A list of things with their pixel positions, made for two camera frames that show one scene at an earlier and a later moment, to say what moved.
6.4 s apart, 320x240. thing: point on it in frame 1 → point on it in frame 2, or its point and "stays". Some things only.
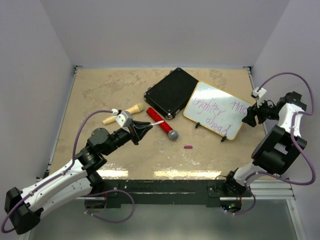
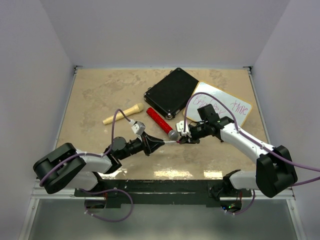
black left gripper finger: x=141 y=132 → x=154 y=146
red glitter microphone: x=172 y=134 stays
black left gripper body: x=133 y=134 → x=145 y=142
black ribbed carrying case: x=171 y=94 stays
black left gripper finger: x=140 y=123 → x=154 y=138
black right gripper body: x=261 y=113 → x=197 y=132
